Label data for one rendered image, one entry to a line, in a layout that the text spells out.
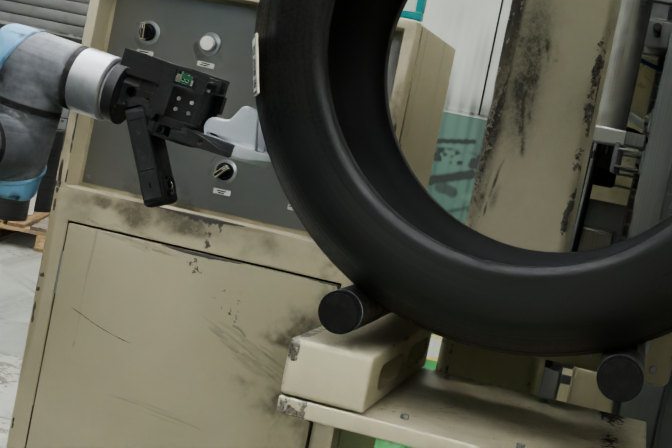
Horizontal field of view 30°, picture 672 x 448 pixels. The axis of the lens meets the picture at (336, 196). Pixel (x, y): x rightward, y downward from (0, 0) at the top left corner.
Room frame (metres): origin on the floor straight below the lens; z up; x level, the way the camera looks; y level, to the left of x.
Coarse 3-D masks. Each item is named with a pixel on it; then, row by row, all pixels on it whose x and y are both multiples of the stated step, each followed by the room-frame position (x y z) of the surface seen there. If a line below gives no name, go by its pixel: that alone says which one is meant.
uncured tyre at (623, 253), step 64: (320, 0) 1.24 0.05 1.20; (384, 0) 1.52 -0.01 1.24; (320, 64) 1.23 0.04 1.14; (384, 64) 1.52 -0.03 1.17; (320, 128) 1.23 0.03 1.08; (384, 128) 1.51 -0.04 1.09; (320, 192) 1.24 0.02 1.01; (384, 192) 1.50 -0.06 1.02; (384, 256) 1.22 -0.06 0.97; (448, 256) 1.20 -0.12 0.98; (512, 256) 1.47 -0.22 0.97; (576, 256) 1.45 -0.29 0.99; (640, 256) 1.15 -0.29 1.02; (448, 320) 1.22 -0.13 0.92; (512, 320) 1.19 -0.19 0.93; (576, 320) 1.17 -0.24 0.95; (640, 320) 1.18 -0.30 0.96
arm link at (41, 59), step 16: (0, 32) 1.43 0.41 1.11; (16, 32) 1.43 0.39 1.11; (32, 32) 1.43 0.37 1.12; (48, 32) 1.45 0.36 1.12; (0, 48) 1.42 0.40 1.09; (16, 48) 1.41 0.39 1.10; (32, 48) 1.41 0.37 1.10; (48, 48) 1.41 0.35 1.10; (64, 48) 1.41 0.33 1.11; (80, 48) 1.42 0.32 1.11; (0, 64) 1.42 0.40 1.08; (16, 64) 1.41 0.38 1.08; (32, 64) 1.41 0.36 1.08; (48, 64) 1.40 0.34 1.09; (64, 64) 1.40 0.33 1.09; (0, 80) 1.43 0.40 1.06; (16, 80) 1.41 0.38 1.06; (32, 80) 1.41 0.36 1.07; (48, 80) 1.40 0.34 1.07; (64, 80) 1.40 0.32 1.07; (16, 96) 1.41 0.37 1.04; (32, 96) 1.41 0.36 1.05; (48, 96) 1.42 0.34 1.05; (64, 96) 1.40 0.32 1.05
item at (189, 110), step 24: (120, 72) 1.39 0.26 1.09; (144, 72) 1.40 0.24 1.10; (168, 72) 1.37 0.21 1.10; (192, 72) 1.36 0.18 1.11; (120, 96) 1.41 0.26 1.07; (144, 96) 1.40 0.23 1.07; (168, 96) 1.37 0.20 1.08; (192, 96) 1.38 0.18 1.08; (216, 96) 1.42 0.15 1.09; (120, 120) 1.43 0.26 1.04; (168, 120) 1.37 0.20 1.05; (192, 120) 1.37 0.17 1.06
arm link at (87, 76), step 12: (84, 60) 1.40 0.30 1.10; (96, 60) 1.40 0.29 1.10; (108, 60) 1.40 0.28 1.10; (120, 60) 1.42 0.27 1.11; (72, 72) 1.39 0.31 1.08; (84, 72) 1.39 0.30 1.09; (96, 72) 1.39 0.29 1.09; (108, 72) 1.40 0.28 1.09; (72, 84) 1.39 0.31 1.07; (84, 84) 1.39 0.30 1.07; (96, 84) 1.39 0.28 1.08; (72, 96) 1.40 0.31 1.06; (84, 96) 1.39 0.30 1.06; (96, 96) 1.39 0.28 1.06; (72, 108) 1.42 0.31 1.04; (84, 108) 1.40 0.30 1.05; (96, 108) 1.40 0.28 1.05
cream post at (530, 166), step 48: (528, 0) 1.59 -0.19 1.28; (576, 0) 1.57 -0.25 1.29; (528, 48) 1.58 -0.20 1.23; (576, 48) 1.57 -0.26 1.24; (528, 96) 1.58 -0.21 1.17; (576, 96) 1.57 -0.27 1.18; (528, 144) 1.58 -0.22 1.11; (576, 144) 1.56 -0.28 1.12; (480, 192) 1.59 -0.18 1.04; (528, 192) 1.58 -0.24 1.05; (576, 192) 1.57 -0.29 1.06; (528, 240) 1.57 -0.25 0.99; (528, 384) 1.56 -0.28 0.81
